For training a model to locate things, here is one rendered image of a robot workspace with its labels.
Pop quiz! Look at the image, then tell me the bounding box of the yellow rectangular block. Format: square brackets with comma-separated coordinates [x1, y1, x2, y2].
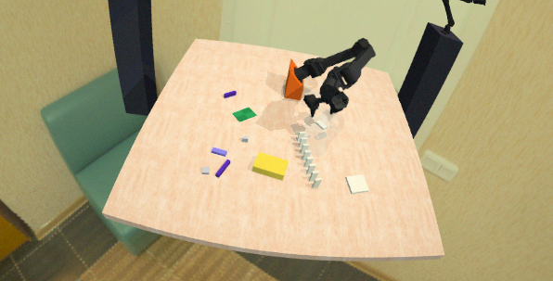
[252, 152, 289, 181]

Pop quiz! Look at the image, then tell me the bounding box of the green rectangular block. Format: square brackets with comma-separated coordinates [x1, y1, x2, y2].
[232, 107, 257, 122]

